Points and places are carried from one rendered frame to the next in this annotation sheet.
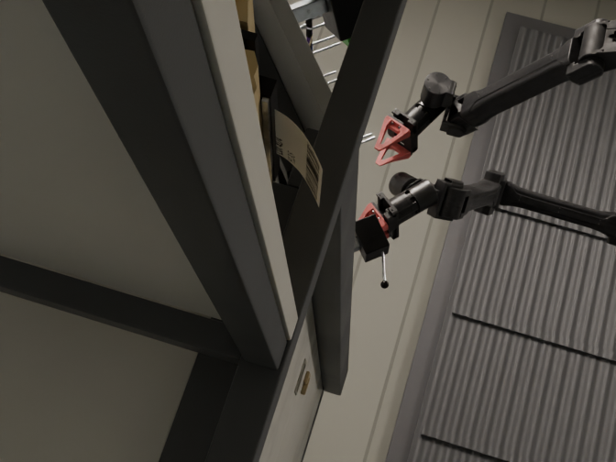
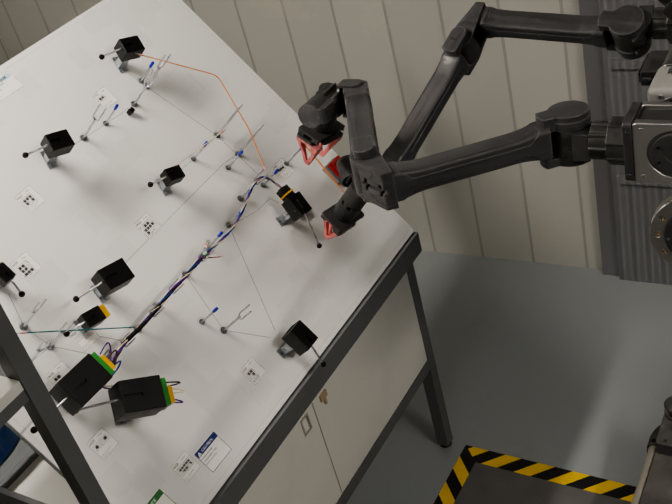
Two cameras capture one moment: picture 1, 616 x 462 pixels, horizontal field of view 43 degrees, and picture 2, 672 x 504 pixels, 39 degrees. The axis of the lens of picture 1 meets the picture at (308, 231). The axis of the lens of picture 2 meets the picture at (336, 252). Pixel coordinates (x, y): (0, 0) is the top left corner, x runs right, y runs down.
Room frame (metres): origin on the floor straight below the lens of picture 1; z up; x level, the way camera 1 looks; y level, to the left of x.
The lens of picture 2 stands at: (-0.18, -1.10, 2.34)
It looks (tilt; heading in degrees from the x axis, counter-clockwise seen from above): 34 degrees down; 30
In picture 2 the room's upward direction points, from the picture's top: 16 degrees counter-clockwise
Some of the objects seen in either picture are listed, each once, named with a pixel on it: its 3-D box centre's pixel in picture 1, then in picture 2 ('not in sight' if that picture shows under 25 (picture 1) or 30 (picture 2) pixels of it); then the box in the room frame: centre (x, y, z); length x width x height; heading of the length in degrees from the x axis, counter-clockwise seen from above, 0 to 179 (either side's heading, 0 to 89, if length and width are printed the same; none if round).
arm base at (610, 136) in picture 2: not in sight; (615, 140); (1.35, -0.84, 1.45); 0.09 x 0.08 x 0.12; 174
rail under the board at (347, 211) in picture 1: (330, 316); (308, 379); (1.28, -0.08, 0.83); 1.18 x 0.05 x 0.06; 172
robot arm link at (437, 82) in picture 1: (445, 102); (333, 107); (1.54, -0.20, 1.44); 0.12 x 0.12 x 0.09; 85
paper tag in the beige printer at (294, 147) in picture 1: (294, 159); not in sight; (0.47, 0.02, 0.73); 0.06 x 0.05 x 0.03; 175
